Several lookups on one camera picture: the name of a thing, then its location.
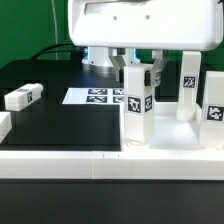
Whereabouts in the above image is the thin white cable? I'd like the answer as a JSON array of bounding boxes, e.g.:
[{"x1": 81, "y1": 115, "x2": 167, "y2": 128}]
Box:
[{"x1": 51, "y1": 0, "x2": 59, "y2": 61}]

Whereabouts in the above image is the white front obstacle bar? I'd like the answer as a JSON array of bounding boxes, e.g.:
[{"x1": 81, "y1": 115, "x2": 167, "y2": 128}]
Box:
[{"x1": 0, "y1": 150, "x2": 224, "y2": 180}]

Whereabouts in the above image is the printed fiducial marker sheet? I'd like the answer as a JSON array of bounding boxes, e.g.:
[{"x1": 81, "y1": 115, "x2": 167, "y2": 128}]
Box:
[{"x1": 63, "y1": 88, "x2": 124, "y2": 105}]

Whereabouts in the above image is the black thick cable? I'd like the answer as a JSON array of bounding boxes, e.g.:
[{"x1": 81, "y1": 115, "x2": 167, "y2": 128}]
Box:
[{"x1": 29, "y1": 42, "x2": 88, "y2": 62}]

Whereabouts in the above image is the white left obstacle block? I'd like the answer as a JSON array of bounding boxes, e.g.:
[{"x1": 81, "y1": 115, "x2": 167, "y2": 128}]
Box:
[{"x1": 0, "y1": 112, "x2": 12, "y2": 144}]

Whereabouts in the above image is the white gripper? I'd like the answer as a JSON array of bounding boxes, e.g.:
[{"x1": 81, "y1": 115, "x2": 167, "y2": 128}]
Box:
[{"x1": 68, "y1": 0, "x2": 224, "y2": 87}]

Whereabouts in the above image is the white desk top tray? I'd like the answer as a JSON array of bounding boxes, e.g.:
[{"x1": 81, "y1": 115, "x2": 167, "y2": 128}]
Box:
[{"x1": 120, "y1": 102, "x2": 224, "y2": 151}]

